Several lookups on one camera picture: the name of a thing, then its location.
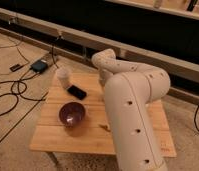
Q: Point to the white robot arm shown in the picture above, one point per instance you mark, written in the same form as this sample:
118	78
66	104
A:
127	88

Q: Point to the black smartphone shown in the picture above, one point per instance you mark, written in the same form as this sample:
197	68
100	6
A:
77	92

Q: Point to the white paper cup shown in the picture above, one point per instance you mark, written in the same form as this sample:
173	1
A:
63	75

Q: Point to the purple bowl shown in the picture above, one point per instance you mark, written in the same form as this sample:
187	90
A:
71	114

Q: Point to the orange toy carrot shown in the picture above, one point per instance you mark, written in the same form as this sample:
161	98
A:
105	127

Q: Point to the wooden table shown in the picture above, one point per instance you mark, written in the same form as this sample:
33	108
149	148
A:
51	135

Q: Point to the black power adapter box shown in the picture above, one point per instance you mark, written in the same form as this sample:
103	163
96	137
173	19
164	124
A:
39	66

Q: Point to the small black device on floor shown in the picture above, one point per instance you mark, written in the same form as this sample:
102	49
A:
15	67

